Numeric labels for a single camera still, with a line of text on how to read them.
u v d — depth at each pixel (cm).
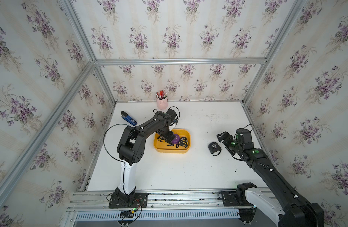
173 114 80
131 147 52
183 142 93
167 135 84
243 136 61
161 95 111
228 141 73
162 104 111
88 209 72
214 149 89
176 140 93
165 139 84
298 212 38
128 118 107
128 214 71
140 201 73
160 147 91
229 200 73
